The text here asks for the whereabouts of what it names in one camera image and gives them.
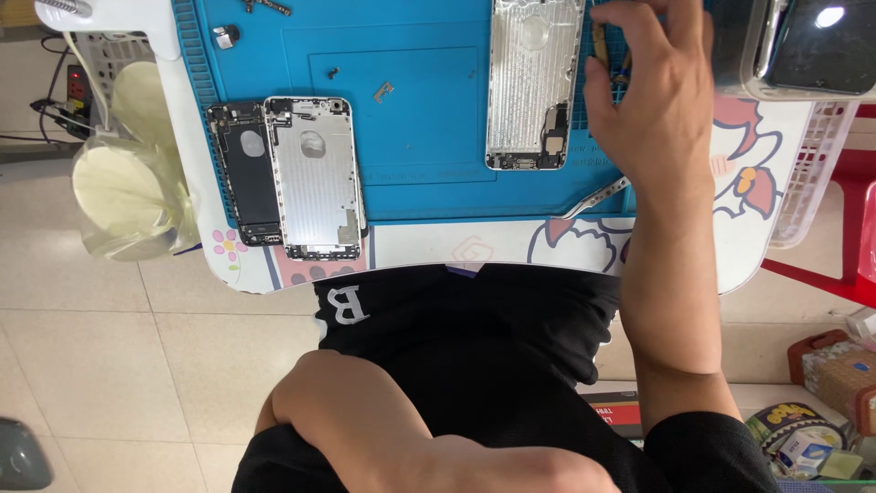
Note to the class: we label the person's right hand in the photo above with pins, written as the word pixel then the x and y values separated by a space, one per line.
pixel 664 103

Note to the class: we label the clear plastic container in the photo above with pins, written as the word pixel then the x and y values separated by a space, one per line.
pixel 736 48

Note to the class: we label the metal tweezers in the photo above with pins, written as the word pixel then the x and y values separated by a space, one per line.
pixel 595 198

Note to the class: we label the large silver phone housing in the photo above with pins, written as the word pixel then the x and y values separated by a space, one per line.
pixel 530 82

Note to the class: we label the black phone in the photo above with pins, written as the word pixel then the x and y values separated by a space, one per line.
pixel 821 55

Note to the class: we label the red plastic stool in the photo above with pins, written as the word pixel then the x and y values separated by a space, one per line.
pixel 852 205

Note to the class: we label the pink plastic object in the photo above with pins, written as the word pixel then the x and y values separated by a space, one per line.
pixel 869 233

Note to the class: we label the blue silicone repair mat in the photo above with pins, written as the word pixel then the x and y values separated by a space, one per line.
pixel 424 164

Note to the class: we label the person's black clothing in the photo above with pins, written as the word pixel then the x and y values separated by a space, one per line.
pixel 493 342

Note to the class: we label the red black box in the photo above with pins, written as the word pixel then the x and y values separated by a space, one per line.
pixel 616 414

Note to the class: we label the brown woven box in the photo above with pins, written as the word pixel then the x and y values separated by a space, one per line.
pixel 838 376

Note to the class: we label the small black phone part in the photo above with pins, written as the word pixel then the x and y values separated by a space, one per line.
pixel 333 72

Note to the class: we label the small silver phone housing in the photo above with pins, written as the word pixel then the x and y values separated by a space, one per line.
pixel 316 185

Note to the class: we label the small white carton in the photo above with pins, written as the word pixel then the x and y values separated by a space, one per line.
pixel 806 452

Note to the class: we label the thin metal phone parts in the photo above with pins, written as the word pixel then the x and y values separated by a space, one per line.
pixel 270 6

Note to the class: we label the black phone housing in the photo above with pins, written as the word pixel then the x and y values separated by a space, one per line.
pixel 246 178

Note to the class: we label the round silver phone part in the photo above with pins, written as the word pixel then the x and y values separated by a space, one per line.
pixel 226 36

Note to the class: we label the clear bag of tape rolls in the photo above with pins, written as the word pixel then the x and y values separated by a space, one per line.
pixel 130 192

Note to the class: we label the white desk lamp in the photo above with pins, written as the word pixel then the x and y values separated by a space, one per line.
pixel 116 14

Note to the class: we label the black power strip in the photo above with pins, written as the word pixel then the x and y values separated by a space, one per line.
pixel 77 92

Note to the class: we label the grey plastic object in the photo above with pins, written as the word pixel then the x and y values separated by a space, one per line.
pixel 20 455

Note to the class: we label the small metal bracket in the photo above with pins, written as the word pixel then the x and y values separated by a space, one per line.
pixel 384 92

